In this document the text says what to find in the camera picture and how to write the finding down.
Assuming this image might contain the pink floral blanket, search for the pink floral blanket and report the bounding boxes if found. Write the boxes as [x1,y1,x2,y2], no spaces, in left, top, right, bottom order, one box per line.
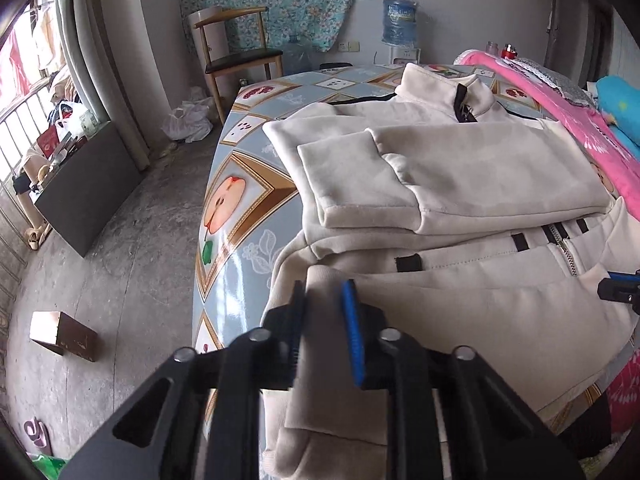
[452,49,640,443]

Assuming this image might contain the blue water bottle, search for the blue water bottle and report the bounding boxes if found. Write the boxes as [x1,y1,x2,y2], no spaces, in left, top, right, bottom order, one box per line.
[381,0,420,46]

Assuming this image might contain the pink slipper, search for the pink slipper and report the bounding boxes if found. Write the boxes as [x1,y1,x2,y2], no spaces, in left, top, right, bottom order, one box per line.
[23,417,54,459]

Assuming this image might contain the white plastic bag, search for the white plastic bag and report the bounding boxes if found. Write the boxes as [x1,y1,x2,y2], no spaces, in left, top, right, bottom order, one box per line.
[161,97,216,142]
[54,101,97,139]

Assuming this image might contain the metal window railing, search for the metal window railing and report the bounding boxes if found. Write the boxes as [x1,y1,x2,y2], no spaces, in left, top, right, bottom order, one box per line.
[0,75,56,311]

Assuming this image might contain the black garment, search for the black garment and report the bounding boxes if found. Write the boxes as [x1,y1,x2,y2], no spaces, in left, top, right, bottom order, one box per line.
[555,390,614,461]

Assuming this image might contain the white water dispenser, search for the white water dispenser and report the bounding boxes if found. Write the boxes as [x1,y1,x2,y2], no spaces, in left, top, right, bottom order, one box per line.
[385,44,422,66]

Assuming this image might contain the white container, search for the white container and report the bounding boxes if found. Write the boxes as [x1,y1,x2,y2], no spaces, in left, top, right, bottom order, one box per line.
[189,6,226,81]

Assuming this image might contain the red box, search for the red box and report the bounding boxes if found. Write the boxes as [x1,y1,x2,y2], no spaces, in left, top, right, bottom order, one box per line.
[37,125,61,159]

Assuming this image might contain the grey curtain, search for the grey curtain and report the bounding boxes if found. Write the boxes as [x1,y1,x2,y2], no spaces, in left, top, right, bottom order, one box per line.
[55,0,151,171]

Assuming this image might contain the fruit print tablecloth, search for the fruit print tablecloth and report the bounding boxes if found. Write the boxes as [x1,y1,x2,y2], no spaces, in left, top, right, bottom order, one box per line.
[192,62,618,436]

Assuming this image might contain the dark side cabinet with clutter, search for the dark side cabinet with clutter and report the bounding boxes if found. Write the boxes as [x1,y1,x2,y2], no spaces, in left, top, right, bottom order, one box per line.
[35,121,142,259]

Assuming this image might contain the hanging pink cloth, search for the hanging pink cloth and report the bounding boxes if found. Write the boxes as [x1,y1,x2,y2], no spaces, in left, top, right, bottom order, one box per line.
[0,27,32,107]

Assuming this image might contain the door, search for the door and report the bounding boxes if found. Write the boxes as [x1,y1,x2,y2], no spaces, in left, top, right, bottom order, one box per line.
[560,0,614,84]

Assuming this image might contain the clear water jug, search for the clear water jug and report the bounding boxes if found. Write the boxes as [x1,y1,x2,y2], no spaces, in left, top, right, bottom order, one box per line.
[284,35,315,79]

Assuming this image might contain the cream zip jacket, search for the cream zip jacket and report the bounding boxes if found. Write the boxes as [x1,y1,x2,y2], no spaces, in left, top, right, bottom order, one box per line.
[260,62,640,480]

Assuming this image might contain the blue pillow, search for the blue pillow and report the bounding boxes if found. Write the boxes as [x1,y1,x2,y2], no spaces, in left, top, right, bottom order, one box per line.
[595,76,640,157]

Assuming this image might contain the wooden chair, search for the wooden chair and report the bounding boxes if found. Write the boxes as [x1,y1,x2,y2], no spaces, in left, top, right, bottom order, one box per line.
[194,6,286,126]

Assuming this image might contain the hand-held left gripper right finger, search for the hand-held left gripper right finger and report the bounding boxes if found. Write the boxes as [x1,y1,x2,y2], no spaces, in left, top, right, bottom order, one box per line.
[340,280,586,480]

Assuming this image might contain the beige wooden stand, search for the beige wooden stand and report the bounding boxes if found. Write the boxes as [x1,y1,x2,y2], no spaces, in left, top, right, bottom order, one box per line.
[14,155,53,252]

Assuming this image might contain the green plastic bag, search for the green plastic bag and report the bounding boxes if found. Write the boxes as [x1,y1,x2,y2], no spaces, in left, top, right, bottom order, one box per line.
[27,452,69,480]

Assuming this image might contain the small cardboard box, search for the small cardboard box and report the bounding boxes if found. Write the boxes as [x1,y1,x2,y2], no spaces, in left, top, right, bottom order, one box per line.
[29,311,99,363]

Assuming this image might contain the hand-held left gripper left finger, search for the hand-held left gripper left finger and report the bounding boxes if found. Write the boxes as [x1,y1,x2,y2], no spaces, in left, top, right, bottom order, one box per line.
[59,280,309,480]

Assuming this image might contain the grey lace-trimmed cloth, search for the grey lace-trimmed cloth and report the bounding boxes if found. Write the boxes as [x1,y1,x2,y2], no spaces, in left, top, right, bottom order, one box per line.
[510,57,599,109]

